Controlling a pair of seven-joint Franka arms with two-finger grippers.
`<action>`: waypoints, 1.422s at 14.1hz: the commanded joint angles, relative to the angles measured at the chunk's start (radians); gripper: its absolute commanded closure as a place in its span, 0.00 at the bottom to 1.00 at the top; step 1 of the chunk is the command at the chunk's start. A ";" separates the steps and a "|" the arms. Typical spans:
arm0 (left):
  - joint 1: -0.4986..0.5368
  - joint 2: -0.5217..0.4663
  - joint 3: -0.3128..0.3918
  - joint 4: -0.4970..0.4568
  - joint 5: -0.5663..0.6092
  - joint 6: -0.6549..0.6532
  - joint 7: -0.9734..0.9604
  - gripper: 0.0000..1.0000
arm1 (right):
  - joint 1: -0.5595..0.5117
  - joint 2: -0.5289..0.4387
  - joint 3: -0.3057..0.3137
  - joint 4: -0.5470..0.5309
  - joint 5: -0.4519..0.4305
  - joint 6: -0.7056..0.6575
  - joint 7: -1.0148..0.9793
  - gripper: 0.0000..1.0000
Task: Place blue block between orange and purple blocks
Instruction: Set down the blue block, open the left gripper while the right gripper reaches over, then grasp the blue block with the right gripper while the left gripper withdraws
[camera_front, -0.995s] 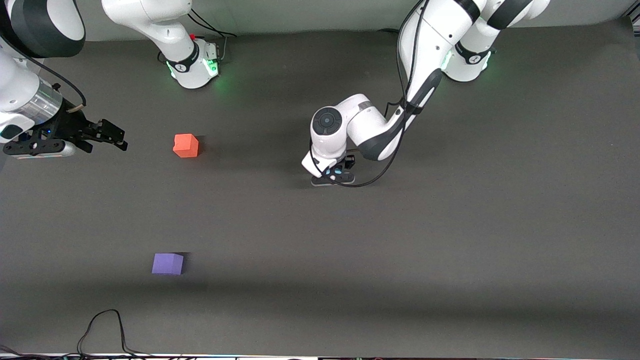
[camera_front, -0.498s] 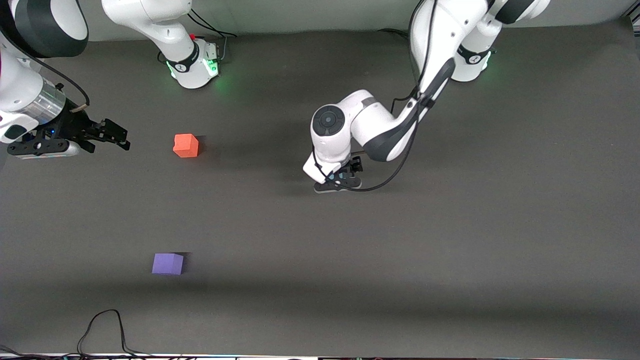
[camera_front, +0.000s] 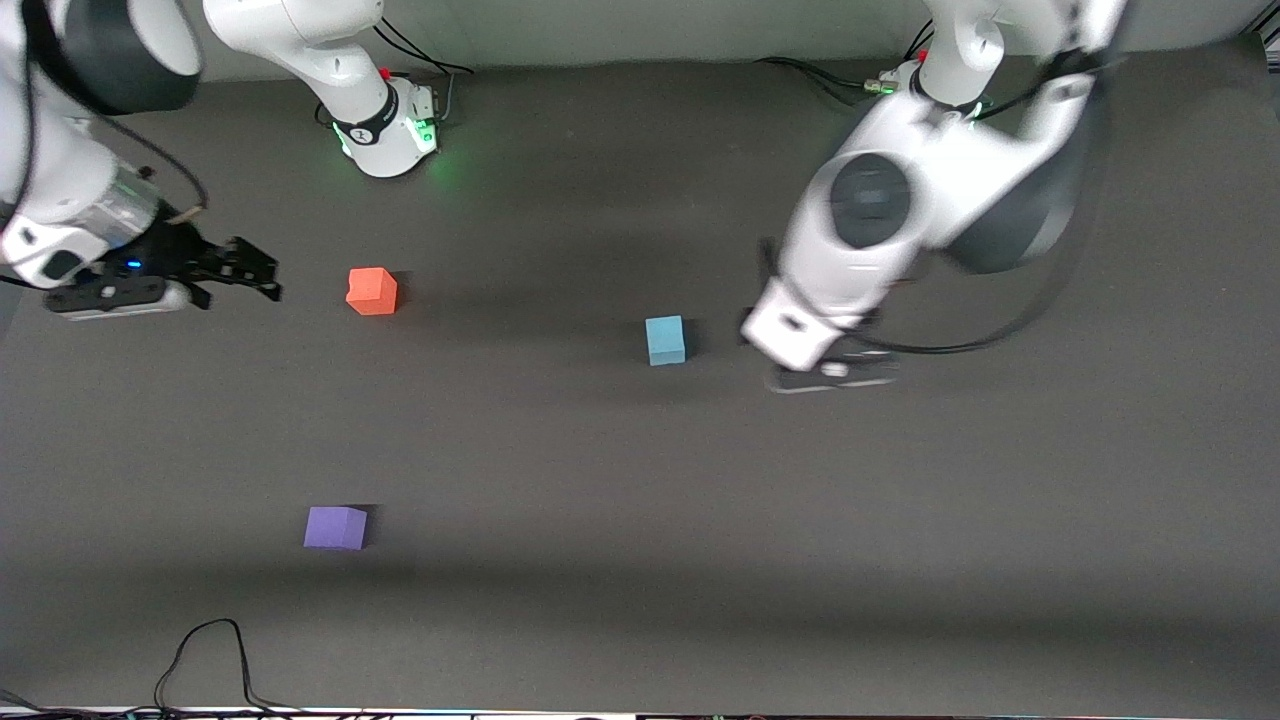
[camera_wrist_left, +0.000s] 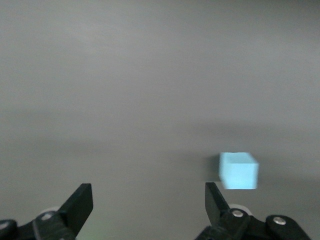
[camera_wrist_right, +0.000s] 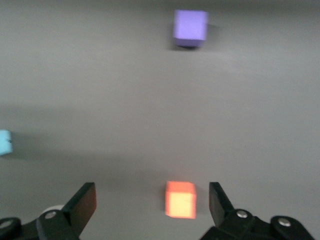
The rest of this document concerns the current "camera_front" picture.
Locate light blue foam block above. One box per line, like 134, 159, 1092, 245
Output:
644, 314, 688, 367

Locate orange foam block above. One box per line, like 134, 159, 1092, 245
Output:
345, 267, 399, 317

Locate purple foam block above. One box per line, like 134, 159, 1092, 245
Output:
303, 505, 369, 552

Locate black left arm base cables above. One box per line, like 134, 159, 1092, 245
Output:
754, 22, 938, 106

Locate thin black looped cable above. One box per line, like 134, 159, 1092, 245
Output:
153, 618, 306, 717

